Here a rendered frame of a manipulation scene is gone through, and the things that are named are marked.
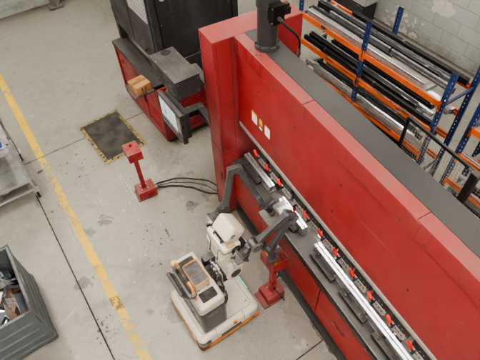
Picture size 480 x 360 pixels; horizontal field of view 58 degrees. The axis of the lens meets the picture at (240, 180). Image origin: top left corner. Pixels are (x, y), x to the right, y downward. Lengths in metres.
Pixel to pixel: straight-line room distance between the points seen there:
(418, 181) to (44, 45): 7.14
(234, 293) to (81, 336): 1.57
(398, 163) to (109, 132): 4.52
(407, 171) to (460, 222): 0.40
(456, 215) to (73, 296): 3.80
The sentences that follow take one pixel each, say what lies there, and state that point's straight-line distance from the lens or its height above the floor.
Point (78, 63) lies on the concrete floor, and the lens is 7.86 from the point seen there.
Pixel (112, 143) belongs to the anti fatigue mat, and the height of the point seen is 0.02.
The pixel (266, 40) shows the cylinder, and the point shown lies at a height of 2.39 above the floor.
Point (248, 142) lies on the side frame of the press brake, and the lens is 4.41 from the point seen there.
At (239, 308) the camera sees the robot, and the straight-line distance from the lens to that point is 4.26.
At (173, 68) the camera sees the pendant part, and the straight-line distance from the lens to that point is 3.91.
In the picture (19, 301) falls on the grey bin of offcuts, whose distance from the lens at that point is 4.55.
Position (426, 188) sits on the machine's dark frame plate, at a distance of 2.60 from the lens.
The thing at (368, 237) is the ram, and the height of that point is 1.77.
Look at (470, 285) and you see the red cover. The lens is 2.43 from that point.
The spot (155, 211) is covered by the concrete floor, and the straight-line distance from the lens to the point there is 5.29.
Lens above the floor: 4.20
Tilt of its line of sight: 50 degrees down
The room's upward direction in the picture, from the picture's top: 3 degrees counter-clockwise
